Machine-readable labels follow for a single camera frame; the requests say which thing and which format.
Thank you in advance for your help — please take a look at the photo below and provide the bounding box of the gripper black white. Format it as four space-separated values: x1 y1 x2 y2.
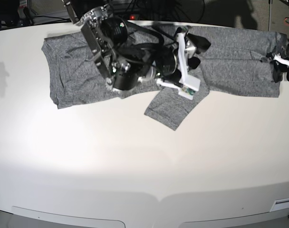
153 33 211 82

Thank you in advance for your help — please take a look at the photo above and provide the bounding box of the grey long-sleeve T-shirt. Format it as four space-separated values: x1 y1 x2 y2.
42 26 288 130

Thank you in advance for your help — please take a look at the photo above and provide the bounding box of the thin metal stand pole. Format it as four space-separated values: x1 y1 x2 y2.
268 0 273 31

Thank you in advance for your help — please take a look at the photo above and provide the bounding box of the black power strip red light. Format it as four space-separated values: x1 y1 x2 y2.
115 14 141 21

